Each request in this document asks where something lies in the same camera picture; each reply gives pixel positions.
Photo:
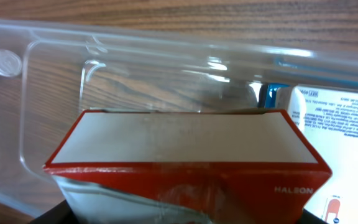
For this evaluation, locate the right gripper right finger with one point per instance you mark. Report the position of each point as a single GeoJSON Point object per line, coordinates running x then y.
{"type": "Point", "coordinates": [309, 218]}

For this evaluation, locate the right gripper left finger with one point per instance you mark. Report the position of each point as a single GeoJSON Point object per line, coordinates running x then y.
{"type": "Point", "coordinates": [60, 214]}

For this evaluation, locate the white medicine box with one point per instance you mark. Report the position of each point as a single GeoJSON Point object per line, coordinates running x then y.
{"type": "Point", "coordinates": [328, 118]}

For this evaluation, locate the red medicine box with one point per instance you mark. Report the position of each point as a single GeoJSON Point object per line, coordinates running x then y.
{"type": "Point", "coordinates": [247, 166]}

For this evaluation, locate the blue medicine box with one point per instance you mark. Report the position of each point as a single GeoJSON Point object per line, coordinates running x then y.
{"type": "Point", "coordinates": [270, 93]}

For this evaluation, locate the clear plastic container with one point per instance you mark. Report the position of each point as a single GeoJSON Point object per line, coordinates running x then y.
{"type": "Point", "coordinates": [67, 68]}

